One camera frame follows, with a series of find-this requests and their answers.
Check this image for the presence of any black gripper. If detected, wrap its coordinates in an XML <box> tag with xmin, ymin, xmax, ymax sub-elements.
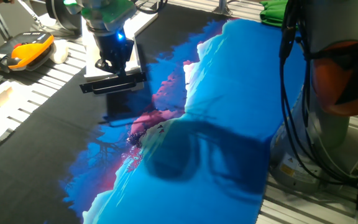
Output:
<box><xmin>93</xmin><ymin>29</ymin><xmax>135</xmax><ymax>78</ymax></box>

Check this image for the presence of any white rounded plastic object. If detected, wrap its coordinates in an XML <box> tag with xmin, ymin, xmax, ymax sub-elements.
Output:
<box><xmin>48</xmin><ymin>39</ymin><xmax>70</xmax><ymax>65</ymax></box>

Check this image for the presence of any black round spool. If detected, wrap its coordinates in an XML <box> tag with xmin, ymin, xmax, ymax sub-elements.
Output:
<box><xmin>44</xmin><ymin>0</ymin><xmax>85</xmax><ymax>31</ymax></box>

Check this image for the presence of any blue mountain print mat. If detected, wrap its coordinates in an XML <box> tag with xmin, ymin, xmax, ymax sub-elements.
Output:
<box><xmin>0</xmin><ymin>1</ymin><xmax>306</xmax><ymax>224</ymax></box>

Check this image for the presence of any orange black teach pendant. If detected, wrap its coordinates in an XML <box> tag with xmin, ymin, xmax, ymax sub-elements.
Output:
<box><xmin>0</xmin><ymin>30</ymin><xmax>55</xmax><ymax>73</ymax></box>

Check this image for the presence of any thin metal rod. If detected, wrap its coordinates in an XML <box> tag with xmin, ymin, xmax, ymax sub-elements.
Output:
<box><xmin>17</xmin><ymin>0</ymin><xmax>43</xmax><ymax>27</ymax></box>

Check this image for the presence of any green cloth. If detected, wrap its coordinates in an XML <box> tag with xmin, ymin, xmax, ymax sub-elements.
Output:
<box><xmin>259</xmin><ymin>0</ymin><xmax>289</xmax><ymax>28</ymax></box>

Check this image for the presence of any green gripper mount plate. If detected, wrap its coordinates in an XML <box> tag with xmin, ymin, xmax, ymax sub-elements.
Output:
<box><xmin>81</xmin><ymin>0</ymin><xmax>138</xmax><ymax>32</ymax></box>

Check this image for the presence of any aluminium frame post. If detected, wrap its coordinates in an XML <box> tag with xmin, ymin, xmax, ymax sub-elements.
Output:
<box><xmin>211</xmin><ymin>0</ymin><xmax>233</xmax><ymax>16</ymax></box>

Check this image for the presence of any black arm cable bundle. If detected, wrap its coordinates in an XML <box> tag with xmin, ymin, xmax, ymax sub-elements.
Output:
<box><xmin>129</xmin><ymin>0</ymin><xmax>358</xmax><ymax>187</ymax></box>

